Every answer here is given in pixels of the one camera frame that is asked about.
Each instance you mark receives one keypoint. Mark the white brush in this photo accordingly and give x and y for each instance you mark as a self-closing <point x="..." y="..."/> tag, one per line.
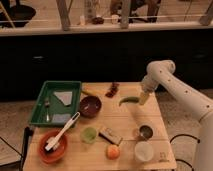
<point x="52" y="141"/>

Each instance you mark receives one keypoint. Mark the grey cloth piece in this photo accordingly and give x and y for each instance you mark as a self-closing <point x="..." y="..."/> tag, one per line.
<point x="64" y="96"/>

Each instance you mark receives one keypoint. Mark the metal fork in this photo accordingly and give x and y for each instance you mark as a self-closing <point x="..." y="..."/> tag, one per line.
<point x="47" y="105"/>

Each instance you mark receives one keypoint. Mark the yellow stick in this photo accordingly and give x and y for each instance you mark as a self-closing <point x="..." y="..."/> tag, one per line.
<point x="88" y="93"/>

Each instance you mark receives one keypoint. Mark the green plastic tray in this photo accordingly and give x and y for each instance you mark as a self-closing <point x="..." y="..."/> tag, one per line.
<point x="59" y="114"/>

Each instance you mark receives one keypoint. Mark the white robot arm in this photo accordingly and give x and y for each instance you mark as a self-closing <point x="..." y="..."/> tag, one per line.
<point x="201" y="106"/>

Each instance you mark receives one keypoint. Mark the dark red bowl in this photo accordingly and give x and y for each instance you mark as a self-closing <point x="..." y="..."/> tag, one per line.
<point x="90" y="106"/>

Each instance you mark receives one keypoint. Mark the small green cup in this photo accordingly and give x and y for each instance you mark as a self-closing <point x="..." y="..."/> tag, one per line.
<point x="88" y="135"/>

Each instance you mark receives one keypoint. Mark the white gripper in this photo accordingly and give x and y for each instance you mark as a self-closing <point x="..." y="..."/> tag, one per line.
<point x="148" y="85"/>

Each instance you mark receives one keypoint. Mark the white cup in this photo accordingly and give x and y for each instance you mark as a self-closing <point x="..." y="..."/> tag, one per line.
<point x="143" y="151"/>

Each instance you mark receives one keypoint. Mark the orange fruit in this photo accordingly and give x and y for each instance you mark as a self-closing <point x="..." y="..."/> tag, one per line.
<point x="112" y="152"/>

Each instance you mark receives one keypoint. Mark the dark metal cup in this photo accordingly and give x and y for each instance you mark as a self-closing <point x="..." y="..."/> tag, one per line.
<point x="145" y="132"/>

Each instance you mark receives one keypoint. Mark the brown rectangular block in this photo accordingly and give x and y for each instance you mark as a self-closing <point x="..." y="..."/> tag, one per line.
<point x="110" y="135"/>

